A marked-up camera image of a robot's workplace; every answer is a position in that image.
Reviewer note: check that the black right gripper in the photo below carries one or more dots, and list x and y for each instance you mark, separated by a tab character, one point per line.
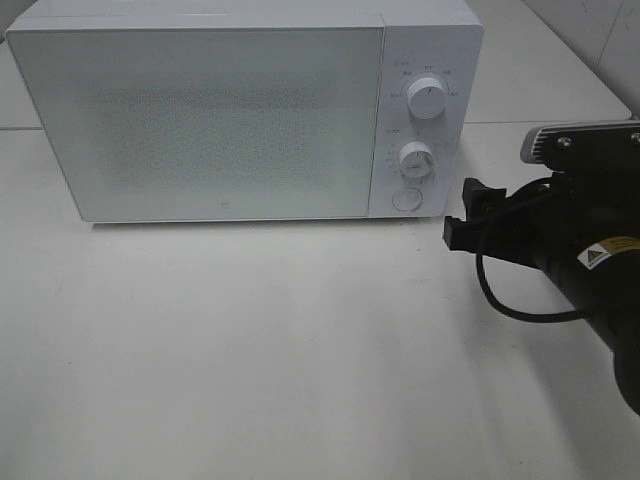
568	221

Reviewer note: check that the round white door button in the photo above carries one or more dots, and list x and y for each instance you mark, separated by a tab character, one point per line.
407	199

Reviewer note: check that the white microwave knob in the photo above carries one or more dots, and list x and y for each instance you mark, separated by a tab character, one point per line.
426	96
415	160

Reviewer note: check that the white microwave door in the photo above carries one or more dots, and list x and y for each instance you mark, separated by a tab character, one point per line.
197	125

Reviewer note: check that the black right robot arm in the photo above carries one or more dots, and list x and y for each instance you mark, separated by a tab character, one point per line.
607	299

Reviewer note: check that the white microwave oven body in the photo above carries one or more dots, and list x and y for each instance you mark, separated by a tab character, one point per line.
419	37

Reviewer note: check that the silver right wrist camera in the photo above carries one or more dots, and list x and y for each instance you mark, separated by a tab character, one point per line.
611	146

